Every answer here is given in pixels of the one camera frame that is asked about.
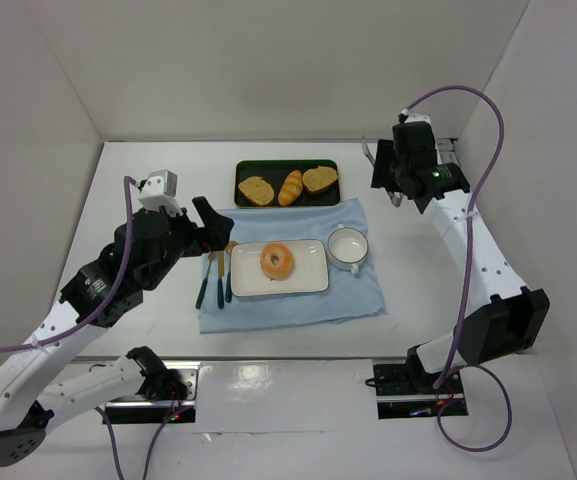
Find aluminium rail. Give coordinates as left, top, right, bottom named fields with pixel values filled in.
left=436, top=138, right=459, bottom=164

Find striped bread roll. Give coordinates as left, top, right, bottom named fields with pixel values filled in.
left=278, top=170, right=303, bottom=206

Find left bread slice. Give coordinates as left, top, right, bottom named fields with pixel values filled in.
left=237, top=176, right=275, bottom=207

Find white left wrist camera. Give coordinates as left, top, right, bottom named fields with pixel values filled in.
left=138, top=170, right=185, bottom=217

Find orange glazed donut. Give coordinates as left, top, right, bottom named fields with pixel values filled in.
left=260, top=242, right=294, bottom=280

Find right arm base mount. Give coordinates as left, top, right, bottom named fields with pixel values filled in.
left=364, top=363, right=468, bottom=420

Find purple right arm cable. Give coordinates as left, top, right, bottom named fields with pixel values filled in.
left=400, top=85, right=514, bottom=454

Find right bread slice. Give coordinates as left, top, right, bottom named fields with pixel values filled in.
left=302, top=166, right=339, bottom=195

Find white rectangular plate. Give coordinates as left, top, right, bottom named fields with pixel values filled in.
left=231, top=240, right=329, bottom=297

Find gold knife green handle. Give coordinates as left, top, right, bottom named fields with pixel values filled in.
left=217, top=250, right=225, bottom=309

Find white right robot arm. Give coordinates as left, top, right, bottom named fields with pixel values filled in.
left=370, top=113, right=550, bottom=393

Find gold spoon green handle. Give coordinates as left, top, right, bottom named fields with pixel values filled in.
left=225, top=240, right=237, bottom=303

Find light blue cloth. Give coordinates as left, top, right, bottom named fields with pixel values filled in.
left=199, top=199, right=385, bottom=334

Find metal kitchen tongs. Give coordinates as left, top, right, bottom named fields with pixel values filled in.
left=361, top=140, right=403, bottom=208

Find dark green serving tray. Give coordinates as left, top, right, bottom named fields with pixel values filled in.
left=234, top=159, right=341, bottom=208

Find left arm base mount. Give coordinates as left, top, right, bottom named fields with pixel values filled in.
left=103, top=361, right=200, bottom=425

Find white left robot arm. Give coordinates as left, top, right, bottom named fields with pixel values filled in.
left=0, top=197, right=234, bottom=467

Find bread slice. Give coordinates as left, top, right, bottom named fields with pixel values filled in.
left=302, top=166, right=339, bottom=195
left=237, top=176, right=275, bottom=207

